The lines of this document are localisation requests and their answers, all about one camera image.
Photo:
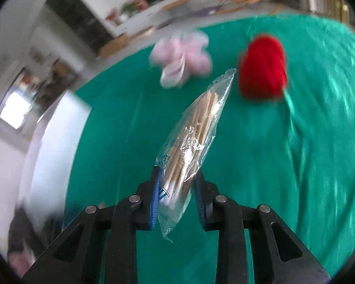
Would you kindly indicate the green tablecloth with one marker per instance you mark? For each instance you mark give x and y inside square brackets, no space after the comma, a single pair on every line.
[284,153]

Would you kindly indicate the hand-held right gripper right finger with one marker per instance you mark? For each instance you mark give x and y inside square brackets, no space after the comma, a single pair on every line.
[200,201]

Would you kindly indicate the white board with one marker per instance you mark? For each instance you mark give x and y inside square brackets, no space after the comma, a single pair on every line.
[53,153]

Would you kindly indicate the white television cabinet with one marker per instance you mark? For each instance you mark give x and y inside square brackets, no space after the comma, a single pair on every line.
[153,16]

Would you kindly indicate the clear cotton swab packet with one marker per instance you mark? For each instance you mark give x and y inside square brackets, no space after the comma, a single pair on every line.
[192,130]

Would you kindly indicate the black display cabinet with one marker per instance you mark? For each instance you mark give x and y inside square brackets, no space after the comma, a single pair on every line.
[77,14]

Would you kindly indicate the green leafy potted plant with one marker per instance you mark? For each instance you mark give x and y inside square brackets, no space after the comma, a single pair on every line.
[130,8]

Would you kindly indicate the red flower potted plant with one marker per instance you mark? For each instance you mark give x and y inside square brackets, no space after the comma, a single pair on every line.
[111,17]

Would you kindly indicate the red yarn ball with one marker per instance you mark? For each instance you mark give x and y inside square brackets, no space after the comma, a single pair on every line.
[260,71]

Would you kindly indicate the pink plush toy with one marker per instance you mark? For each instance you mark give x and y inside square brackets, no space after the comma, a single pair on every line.
[192,56]

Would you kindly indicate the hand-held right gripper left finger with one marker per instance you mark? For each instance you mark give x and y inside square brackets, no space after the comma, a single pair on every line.
[154,201]

